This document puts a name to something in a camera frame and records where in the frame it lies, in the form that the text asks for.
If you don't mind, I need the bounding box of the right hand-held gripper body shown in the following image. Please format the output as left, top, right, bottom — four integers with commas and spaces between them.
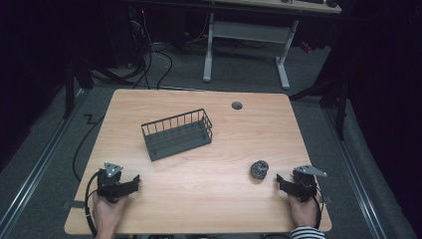
292, 164, 328, 204

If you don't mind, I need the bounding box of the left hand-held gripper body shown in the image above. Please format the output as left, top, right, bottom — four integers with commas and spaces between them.
96, 161, 131, 204

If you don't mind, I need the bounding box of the person's right hand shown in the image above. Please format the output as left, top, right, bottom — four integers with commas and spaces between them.
287, 192, 323, 229

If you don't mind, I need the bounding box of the person's left hand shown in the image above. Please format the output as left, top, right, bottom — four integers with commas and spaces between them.
92, 191, 129, 234

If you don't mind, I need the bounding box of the steel wool scrubber ball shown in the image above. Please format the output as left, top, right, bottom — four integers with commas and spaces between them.
249, 159, 270, 181

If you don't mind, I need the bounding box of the dark metal stand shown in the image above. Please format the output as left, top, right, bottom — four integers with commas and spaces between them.
289, 76, 349, 141
63, 56, 96, 120

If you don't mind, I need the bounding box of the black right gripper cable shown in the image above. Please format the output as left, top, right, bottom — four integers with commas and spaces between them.
311, 185, 324, 230

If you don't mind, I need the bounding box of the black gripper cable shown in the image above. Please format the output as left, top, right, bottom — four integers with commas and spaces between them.
84, 170, 101, 238
311, 185, 324, 230

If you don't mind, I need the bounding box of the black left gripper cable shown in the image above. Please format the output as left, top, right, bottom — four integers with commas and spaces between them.
84, 170, 101, 238

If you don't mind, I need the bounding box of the black floor cable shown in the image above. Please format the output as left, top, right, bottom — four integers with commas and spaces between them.
72, 114, 106, 183

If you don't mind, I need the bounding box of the metal floor rail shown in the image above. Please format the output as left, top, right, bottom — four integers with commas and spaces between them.
322, 108, 389, 239
0, 88, 91, 238

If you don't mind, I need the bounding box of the dark wire basket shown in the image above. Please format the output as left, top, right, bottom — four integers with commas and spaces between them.
140, 108, 214, 162

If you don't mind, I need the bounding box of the bundle of black cables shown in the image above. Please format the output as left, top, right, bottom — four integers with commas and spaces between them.
122, 8, 174, 91

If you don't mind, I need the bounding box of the white frame desk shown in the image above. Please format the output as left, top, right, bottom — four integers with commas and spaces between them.
202, 0, 342, 91

